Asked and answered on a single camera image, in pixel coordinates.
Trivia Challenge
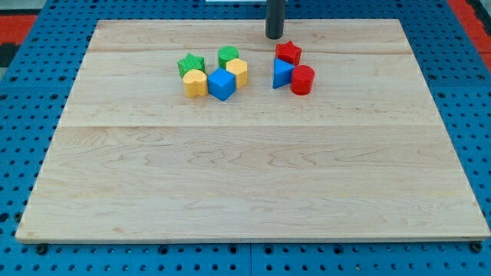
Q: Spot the yellow heart block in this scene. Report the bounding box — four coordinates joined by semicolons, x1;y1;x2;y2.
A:
183;69;209;97

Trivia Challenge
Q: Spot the blue cube block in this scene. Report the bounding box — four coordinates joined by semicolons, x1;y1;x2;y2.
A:
208;67;236;101

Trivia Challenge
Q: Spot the yellow hexagon block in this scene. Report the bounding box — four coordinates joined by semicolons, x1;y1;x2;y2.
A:
226;58;249;89

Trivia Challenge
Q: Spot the blue triangle block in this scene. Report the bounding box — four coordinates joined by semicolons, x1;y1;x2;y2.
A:
272;58;295;89

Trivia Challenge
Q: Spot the red cylinder block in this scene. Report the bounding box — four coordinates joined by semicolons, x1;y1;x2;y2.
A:
290;64;315;96

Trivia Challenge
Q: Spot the green cylinder block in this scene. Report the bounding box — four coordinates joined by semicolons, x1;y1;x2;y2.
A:
217;45;239;69

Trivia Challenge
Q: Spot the green star block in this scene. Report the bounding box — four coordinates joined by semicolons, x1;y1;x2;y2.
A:
177;53;206;78

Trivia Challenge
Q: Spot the red star block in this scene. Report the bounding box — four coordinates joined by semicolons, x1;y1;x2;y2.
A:
275;41;302;65

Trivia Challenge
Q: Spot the light wooden board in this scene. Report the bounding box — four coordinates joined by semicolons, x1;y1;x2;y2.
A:
15;19;490;244

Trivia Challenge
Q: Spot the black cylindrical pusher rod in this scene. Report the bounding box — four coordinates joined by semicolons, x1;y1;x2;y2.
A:
265;0;286;40

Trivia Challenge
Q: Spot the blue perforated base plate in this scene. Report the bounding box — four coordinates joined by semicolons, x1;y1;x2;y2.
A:
1;1;490;275

